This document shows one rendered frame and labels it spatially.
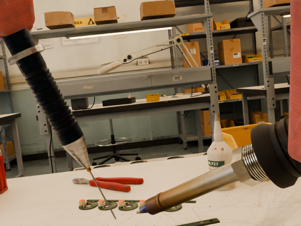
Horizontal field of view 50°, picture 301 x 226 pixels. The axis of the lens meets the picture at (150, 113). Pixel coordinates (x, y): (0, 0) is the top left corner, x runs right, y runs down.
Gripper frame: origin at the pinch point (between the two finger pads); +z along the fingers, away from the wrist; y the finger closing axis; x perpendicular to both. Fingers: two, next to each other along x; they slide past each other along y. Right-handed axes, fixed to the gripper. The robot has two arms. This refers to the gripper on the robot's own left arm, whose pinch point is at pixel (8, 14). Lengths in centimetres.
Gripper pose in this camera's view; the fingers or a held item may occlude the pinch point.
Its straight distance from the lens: 15.4
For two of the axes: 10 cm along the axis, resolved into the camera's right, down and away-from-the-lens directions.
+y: -3.9, -0.5, 9.2
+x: -8.1, 4.8, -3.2
